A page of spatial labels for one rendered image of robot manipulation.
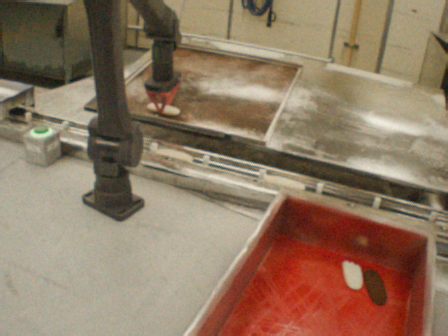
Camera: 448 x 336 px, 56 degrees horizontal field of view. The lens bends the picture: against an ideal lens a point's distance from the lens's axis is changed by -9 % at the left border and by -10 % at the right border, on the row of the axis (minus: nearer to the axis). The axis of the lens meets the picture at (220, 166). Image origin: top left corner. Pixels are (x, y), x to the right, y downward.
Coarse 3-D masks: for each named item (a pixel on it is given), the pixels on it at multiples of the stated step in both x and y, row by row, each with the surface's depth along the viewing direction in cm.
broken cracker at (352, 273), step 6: (342, 264) 85; (348, 264) 85; (348, 270) 83; (354, 270) 83; (360, 270) 84; (348, 276) 82; (354, 276) 81; (360, 276) 82; (348, 282) 81; (354, 282) 80; (360, 282) 80; (354, 288) 80
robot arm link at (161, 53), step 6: (156, 42) 113; (162, 42) 113; (168, 42) 114; (156, 48) 113; (162, 48) 112; (168, 48) 113; (156, 54) 114; (162, 54) 113; (168, 54) 114; (156, 60) 115; (162, 60) 115; (168, 60) 115
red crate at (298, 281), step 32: (288, 256) 87; (320, 256) 88; (352, 256) 88; (256, 288) 78; (288, 288) 79; (320, 288) 80; (256, 320) 72; (288, 320) 72; (320, 320) 72; (352, 320) 73; (384, 320) 73
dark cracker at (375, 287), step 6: (366, 270) 84; (372, 270) 84; (366, 276) 82; (372, 276) 82; (378, 276) 82; (366, 282) 81; (372, 282) 80; (378, 282) 80; (372, 288) 79; (378, 288) 79; (384, 288) 79; (372, 294) 78; (378, 294) 78; (384, 294) 78; (378, 300) 77; (384, 300) 77
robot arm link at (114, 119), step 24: (96, 0) 69; (120, 0) 73; (96, 24) 72; (120, 24) 76; (96, 48) 75; (120, 48) 79; (96, 72) 79; (120, 72) 81; (96, 96) 83; (120, 96) 84; (96, 120) 90; (120, 120) 86; (120, 144) 89
